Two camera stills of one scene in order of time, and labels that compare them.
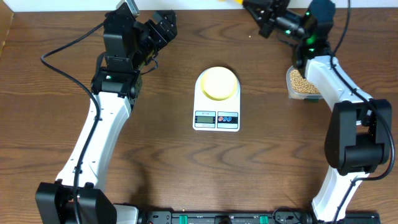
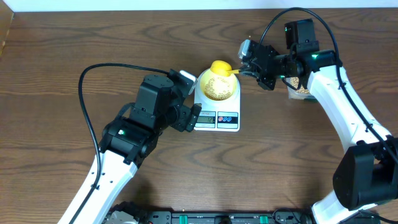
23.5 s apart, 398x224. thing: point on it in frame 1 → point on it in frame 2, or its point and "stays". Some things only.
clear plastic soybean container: (299, 88) stays
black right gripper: (272, 10) → (261, 76)
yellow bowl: (219, 83) stays
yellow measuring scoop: (239, 2) → (223, 68)
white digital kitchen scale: (210, 115) stays
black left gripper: (152, 29) → (187, 117)
